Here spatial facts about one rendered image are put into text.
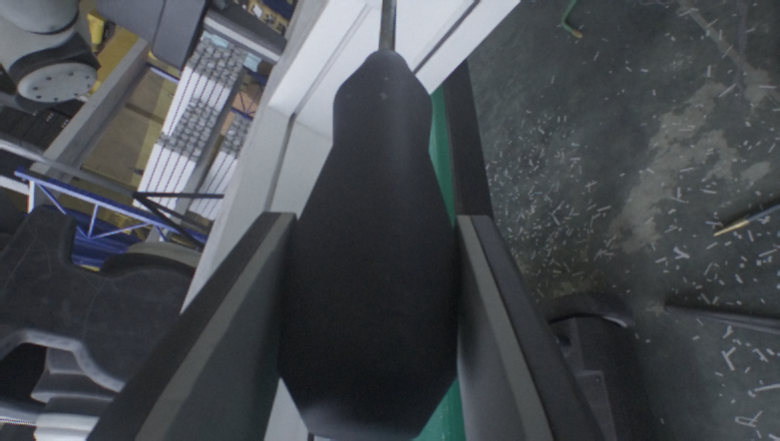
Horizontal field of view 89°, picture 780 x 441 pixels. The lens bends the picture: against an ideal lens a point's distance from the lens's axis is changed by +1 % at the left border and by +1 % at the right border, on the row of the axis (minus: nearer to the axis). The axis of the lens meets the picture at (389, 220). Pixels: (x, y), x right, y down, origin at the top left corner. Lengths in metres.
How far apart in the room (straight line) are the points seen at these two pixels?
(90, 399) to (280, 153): 0.25
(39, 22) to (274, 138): 0.34
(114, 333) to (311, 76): 0.25
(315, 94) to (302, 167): 0.05
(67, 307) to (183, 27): 0.22
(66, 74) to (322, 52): 0.38
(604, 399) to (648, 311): 0.29
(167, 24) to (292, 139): 0.14
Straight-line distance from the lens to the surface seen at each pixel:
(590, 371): 0.89
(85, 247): 4.83
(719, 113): 1.26
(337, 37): 0.25
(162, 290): 0.39
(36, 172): 4.21
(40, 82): 0.59
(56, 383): 0.41
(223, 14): 0.36
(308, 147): 0.28
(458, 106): 0.26
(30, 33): 0.60
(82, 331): 0.38
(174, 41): 0.37
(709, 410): 1.02
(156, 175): 4.65
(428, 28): 0.25
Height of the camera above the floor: 0.96
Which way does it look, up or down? 27 degrees down
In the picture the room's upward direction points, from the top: 64 degrees counter-clockwise
